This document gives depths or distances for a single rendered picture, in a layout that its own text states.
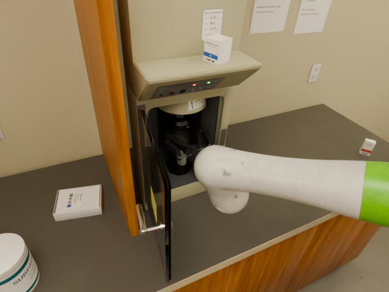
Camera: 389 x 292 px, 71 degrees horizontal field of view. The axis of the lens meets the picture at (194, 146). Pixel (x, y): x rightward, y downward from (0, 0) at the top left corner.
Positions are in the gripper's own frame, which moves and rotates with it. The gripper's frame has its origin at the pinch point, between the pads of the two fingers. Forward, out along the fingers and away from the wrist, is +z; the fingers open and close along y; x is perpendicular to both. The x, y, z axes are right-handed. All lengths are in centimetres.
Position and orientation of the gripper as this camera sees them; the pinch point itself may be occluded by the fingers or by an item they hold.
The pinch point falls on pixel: (179, 130)
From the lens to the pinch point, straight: 100.9
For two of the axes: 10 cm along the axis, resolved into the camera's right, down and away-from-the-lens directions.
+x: -0.5, 8.0, 6.0
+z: -4.4, -5.6, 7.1
